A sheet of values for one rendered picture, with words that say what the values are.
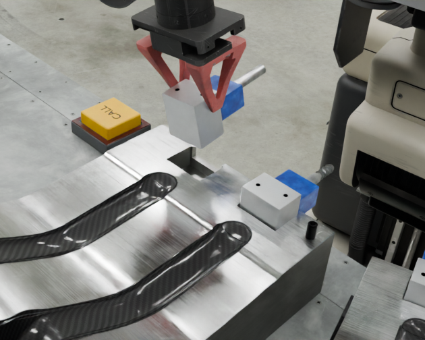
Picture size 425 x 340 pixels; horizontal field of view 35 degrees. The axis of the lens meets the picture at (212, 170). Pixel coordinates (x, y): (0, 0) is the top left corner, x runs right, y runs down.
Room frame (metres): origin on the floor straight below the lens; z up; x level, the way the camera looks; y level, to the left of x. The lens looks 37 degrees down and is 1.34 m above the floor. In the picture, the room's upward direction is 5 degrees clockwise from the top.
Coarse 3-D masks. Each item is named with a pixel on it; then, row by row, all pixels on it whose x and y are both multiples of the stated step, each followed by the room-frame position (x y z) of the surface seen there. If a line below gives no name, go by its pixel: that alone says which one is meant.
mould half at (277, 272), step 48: (144, 144) 0.63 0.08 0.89; (48, 192) 0.54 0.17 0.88; (96, 192) 0.54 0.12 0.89; (192, 192) 0.55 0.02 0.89; (240, 192) 0.56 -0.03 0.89; (96, 240) 0.47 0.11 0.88; (144, 240) 0.48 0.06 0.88; (192, 240) 0.48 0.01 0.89; (288, 240) 0.49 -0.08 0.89; (0, 288) 0.36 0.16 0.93; (48, 288) 0.38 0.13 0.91; (96, 288) 0.40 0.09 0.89; (192, 288) 0.42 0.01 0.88; (240, 288) 0.42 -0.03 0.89; (288, 288) 0.45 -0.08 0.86; (96, 336) 0.33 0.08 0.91; (144, 336) 0.35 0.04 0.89; (192, 336) 0.36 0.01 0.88; (240, 336) 0.40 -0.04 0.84
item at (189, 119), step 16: (240, 80) 0.66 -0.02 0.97; (176, 96) 0.60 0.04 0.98; (192, 96) 0.59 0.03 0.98; (240, 96) 0.63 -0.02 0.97; (176, 112) 0.59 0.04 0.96; (192, 112) 0.58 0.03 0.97; (208, 112) 0.59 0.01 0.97; (224, 112) 0.61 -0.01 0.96; (176, 128) 0.60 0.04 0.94; (192, 128) 0.58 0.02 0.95; (208, 128) 0.58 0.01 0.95; (192, 144) 0.58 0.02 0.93
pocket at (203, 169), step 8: (184, 152) 0.63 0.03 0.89; (192, 152) 0.63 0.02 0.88; (168, 160) 0.61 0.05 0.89; (176, 160) 0.62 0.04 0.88; (184, 160) 0.63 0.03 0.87; (192, 160) 0.63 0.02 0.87; (200, 160) 0.63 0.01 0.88; (184, 168) 0.63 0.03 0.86; (192, 168) 0.63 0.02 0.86; (200, 168) 0.62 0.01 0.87; (208, 168) 0.61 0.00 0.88; (192, 176) 0.61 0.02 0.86; (200, 176) 0.61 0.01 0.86
